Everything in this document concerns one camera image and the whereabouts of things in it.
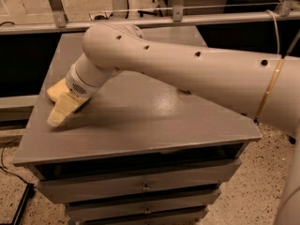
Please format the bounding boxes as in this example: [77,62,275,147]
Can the black floor cable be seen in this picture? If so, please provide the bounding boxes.
[0,138,30,186]

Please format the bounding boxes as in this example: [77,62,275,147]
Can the top grey drawer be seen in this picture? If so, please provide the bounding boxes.
[37,158,241,203]

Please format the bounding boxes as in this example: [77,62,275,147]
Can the yellow wavy sponge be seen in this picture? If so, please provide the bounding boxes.
[47,79,69,102]

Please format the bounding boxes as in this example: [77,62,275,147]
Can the white cable on railing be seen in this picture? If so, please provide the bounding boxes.
[265,8,281,56]

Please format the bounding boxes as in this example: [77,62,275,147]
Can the grey drawer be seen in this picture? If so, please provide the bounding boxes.
[84,206,208,225]
[67,188,220,221]
[37,158,241,203]

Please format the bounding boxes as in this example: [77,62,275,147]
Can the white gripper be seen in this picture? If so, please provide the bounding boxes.
[47,65,99,128]

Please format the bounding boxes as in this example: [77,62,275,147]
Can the bottom grey drawer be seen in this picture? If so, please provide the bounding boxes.
[84,206,208,225]

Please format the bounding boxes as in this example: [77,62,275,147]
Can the middle grey drawer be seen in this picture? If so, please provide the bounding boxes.
[67,188,220,221]

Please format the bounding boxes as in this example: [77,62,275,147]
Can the grey drawer cabinet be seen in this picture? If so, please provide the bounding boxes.
[12,25,263,225]

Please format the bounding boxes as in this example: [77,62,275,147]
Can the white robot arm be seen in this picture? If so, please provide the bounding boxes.
[48,24,300,143]

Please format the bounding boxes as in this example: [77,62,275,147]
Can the grey metal railing frame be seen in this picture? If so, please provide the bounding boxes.
[0,0,299,34]

